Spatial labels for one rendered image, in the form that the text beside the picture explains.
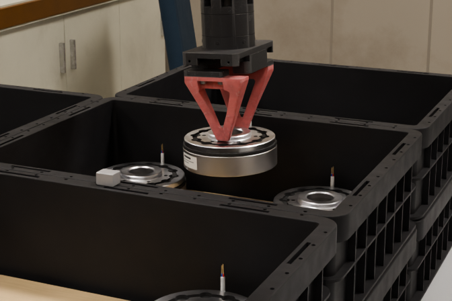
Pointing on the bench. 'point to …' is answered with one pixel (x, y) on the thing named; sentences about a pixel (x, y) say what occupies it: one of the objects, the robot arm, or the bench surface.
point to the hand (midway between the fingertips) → (232, 128)
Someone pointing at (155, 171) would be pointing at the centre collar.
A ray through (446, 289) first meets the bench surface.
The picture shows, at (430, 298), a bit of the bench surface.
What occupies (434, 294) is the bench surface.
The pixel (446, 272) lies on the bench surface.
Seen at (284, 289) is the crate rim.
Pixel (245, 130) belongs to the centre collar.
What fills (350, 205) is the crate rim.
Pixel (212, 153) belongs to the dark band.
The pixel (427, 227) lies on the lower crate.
